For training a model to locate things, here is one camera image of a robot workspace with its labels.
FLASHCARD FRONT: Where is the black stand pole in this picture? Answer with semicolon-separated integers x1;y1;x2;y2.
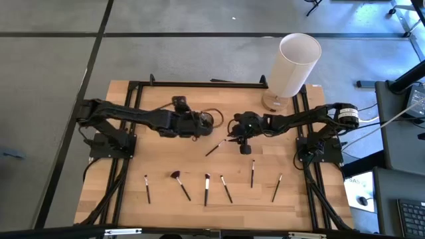
387;59;425;95

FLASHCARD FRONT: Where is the white lamp with wooden base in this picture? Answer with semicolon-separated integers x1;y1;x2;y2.
261;32;323;113

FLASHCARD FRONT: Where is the black mesh pen cup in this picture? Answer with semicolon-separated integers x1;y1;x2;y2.
199;112;215;131

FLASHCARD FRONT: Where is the black cable bundle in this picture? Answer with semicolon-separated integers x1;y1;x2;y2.
79;157;131;227
303;161;355;232

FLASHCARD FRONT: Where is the thick makeup brush white ferrule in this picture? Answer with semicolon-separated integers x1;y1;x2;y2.
203;173;211;207

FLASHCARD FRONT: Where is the white cable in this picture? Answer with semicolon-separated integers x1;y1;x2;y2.
341;98;425;150

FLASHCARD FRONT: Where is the dark grey desk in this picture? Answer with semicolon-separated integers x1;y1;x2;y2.
372;166;425;239

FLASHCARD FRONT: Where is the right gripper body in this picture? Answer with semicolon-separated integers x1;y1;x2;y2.
232;111;268;155

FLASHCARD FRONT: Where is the silver metal bracket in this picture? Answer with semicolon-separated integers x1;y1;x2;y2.
288;231;328;239
104;227;143;237

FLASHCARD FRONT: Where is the fan-shaped makeup brush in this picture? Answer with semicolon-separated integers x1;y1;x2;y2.
170;170;193;202

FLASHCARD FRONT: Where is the metal cart frame with casters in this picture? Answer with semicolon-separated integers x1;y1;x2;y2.
387;0;425;62

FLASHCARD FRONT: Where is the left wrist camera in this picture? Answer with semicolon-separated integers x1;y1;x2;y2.
171;95;188;114

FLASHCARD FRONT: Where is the grey electronic device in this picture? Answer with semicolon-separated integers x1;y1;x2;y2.
405;82;425;120

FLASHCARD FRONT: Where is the black chair base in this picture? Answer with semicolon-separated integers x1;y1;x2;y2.
303;0;323;17

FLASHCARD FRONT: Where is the black keyboard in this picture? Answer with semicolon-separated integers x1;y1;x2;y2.
397;198;425;238

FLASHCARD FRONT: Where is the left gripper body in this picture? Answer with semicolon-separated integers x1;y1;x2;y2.
171;111;205;139

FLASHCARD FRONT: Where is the black overhead rig beam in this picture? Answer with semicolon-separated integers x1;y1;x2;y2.
0;224;425;239

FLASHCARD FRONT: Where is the black aluminium table frame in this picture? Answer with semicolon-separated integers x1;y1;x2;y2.
74;73;358;233

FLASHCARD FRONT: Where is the thin brown cable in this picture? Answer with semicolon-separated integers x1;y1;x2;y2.
208;108;225;129

